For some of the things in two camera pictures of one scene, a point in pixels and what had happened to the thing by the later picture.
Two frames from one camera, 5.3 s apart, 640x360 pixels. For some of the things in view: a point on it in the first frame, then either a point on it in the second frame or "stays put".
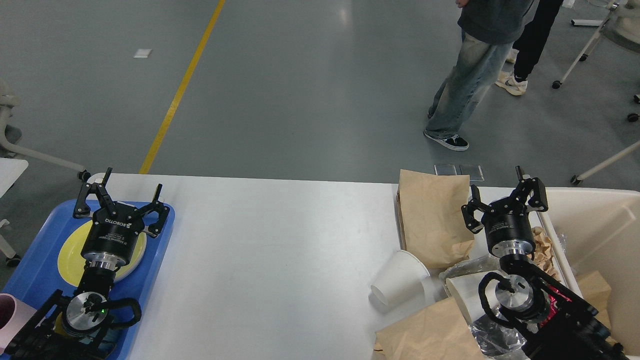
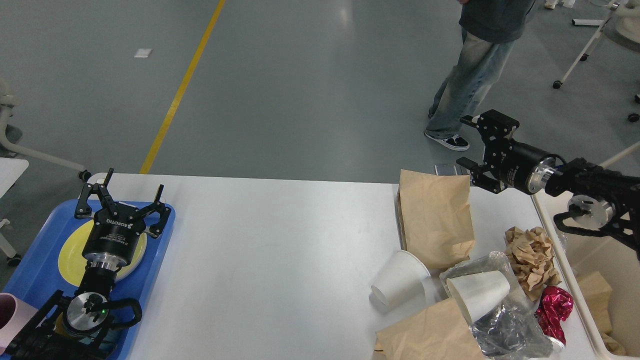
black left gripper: x=111 y=238 stays put
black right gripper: x=508 y=227 → x=519 y=165
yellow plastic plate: x=71 y=261 stays put
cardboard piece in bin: x=596 y=291 stays put
